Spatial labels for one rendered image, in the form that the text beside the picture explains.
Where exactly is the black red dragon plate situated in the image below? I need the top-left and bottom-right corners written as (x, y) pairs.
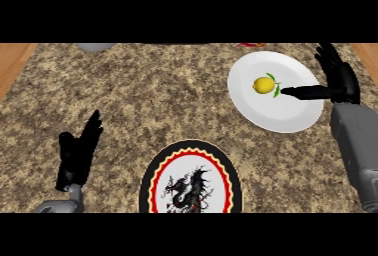
top-left (138, 139), bottom-right (244, 214)

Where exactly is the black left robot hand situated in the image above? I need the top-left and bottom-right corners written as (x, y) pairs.
top-left (55, 109), bottom-right (105, 193)

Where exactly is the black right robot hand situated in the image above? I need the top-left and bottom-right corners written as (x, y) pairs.
top-left (280, 43), bottom-right (362, 104)

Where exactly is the grey rounded object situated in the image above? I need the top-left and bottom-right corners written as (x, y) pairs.
top-left (74, 43), bottom-right (116, 53)

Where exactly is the white plate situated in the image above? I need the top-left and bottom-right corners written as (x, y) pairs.
top-left (226, 50), bottom-right (327, 134)

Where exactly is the yellow lemon with green leaves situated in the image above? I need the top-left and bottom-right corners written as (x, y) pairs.
top-left (252, 72), bottom-right (284, 99)

